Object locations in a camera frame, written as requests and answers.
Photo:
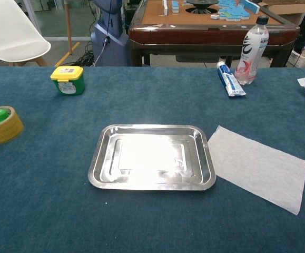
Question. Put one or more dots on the white paper sheet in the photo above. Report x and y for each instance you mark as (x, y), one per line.
(257, 168)

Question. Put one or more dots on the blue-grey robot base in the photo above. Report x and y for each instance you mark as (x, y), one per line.
(111, 50)

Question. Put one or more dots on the silver metal tray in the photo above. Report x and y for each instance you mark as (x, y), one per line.
(99, 168)

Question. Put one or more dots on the blue white toothpaste tube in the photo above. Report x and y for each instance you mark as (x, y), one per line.
(231, 81)

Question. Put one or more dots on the green jar with yellow lid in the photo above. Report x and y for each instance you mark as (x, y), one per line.
(68, 85)

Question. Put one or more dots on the brown mahjong table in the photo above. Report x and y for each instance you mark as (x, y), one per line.
(194, 33)

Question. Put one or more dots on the standing mahjong tile group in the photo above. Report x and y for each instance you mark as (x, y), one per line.
(174, 6)

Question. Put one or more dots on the single white mahjong tile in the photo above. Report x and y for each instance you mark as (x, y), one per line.
(215, 17)

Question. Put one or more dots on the black mahjong table centre dome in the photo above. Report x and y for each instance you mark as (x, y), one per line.
(201, 8)

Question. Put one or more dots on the clear bottle with pink drink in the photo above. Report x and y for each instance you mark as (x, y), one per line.
(252, 44)

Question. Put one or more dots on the blue felt table cover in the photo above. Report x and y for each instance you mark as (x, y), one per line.
(36, 184)

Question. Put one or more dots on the wooden pole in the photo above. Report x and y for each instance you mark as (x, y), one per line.
(68, 26)

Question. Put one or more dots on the blue mahjong tile pile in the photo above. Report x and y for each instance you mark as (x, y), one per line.
(231, 11)

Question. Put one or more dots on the yellow tape roll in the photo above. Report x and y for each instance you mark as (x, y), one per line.
(2, 134)

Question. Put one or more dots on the green bottle cap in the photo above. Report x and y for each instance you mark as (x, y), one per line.
(1, 114)

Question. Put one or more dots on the long blue mahjong tile row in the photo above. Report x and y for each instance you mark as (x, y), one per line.
(251, 5)

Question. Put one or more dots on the white chair with wooden legs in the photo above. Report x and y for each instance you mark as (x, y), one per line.
(10, 34)

